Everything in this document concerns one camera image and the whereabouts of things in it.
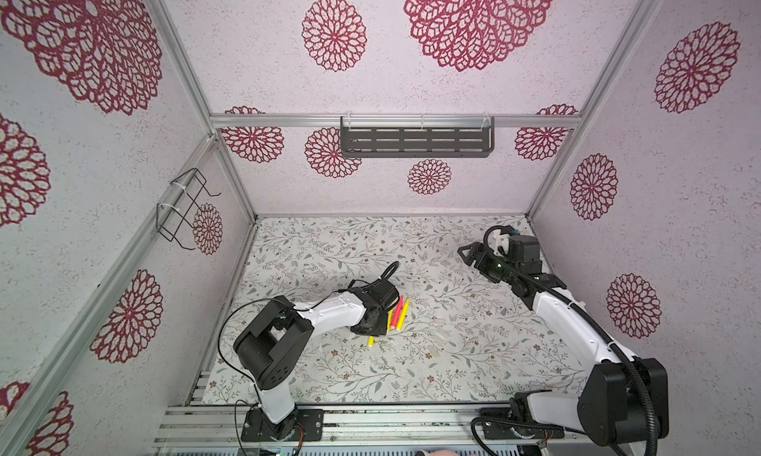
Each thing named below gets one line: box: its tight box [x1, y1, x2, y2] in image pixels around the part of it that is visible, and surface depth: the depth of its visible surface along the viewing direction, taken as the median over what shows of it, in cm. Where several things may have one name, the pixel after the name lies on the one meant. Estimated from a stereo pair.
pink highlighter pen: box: [390, 295, 405, 330], surface depth 94 cm
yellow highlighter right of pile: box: [396, 297, 412, 331], surface depth 94 cm
